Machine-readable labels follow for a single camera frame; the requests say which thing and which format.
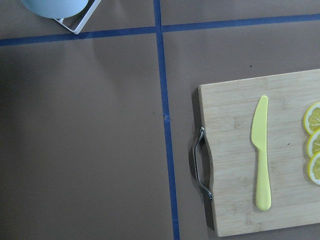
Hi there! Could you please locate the bamboo cutting board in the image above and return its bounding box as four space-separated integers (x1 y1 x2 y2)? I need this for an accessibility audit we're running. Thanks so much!
198 69 320 237

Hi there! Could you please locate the lemon slice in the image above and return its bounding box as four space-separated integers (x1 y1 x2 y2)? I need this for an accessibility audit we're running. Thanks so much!
303 102 320 135
306 130 320 158
307 152 320 185

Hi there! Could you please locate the light blue cup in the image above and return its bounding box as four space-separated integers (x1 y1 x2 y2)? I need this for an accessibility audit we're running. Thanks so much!
21 0 89 19

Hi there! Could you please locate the metal cutting board handle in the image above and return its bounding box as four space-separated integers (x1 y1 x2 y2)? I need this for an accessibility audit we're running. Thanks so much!
191 125 214 201

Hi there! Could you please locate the lemon slice middle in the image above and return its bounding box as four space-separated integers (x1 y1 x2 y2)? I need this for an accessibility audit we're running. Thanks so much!
306 130 320 158

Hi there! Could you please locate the yellow plastic knife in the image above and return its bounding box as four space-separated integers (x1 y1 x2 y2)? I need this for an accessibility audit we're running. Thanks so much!
251 95 272 212

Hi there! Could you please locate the white wire cup rack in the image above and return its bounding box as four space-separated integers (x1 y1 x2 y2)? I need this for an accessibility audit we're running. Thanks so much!
53 0 101 35

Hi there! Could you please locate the lemon slice near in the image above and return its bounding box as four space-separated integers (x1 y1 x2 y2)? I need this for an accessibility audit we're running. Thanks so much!
307 152 320 185

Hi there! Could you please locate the lemon slice far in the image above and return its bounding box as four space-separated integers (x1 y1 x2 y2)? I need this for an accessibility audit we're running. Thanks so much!
303 102 320 135

